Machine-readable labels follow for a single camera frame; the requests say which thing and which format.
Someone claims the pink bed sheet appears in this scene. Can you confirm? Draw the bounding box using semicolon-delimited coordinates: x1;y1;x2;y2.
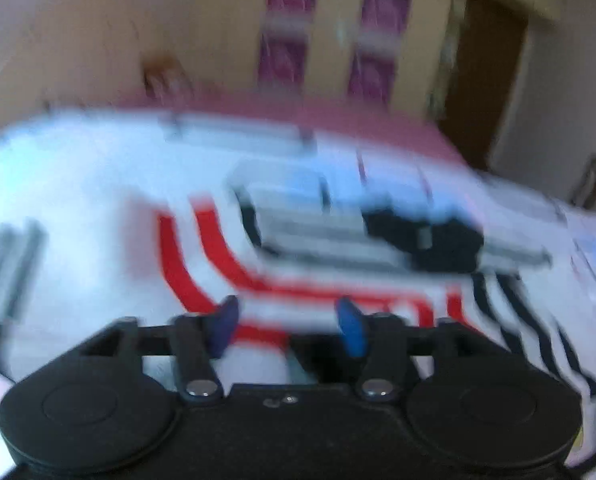
122;85;474;167

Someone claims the brown wooden door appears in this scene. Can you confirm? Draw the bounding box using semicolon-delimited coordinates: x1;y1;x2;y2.
437;0;530;171

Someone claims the wooden chair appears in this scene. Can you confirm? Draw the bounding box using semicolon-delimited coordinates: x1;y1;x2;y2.
569;156;596;217

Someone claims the cream wardrobe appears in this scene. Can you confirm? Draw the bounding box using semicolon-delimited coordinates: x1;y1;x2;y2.
193;0;479;113

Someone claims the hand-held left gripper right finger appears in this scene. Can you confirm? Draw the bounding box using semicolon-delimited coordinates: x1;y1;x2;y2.
335;296;504;404

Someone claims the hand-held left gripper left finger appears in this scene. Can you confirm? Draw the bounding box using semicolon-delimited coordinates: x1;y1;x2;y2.
78;295;241;406

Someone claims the red black striped white sweater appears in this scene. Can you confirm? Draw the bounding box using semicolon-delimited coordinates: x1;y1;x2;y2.
122;195;596;401

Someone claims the printed blanket with rounded rectangles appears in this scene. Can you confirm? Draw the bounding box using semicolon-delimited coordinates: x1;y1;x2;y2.
0;110;596;480

